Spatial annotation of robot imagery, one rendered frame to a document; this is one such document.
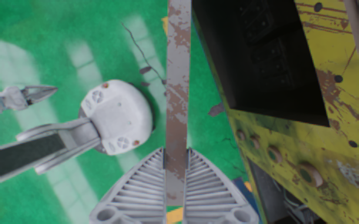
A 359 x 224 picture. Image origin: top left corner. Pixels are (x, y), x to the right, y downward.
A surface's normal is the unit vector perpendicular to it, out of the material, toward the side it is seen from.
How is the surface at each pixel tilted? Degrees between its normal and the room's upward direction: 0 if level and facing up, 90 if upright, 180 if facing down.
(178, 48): 0
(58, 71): 0
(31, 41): 0
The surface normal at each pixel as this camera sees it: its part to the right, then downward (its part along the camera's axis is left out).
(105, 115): 0.02, 0.09
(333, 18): -0.93, 0.36
